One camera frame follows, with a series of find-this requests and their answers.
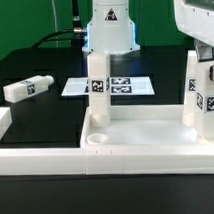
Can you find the white left fence block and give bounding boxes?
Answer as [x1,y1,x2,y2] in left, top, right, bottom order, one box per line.
[0,107,12,140]

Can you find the white desk top tray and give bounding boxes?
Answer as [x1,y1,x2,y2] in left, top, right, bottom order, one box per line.
[78,101,214,150]

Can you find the black cables with connectors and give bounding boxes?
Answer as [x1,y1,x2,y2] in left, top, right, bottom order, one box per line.
[29,0,89,50]

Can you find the fiducial marker sheet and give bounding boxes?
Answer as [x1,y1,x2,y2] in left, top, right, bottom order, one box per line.
[61,77,155,97]

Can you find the white front fence bar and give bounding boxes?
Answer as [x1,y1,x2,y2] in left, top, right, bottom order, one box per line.
[0,144,214,176]

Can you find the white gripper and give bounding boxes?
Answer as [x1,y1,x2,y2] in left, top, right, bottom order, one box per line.
[173,0,214,62]

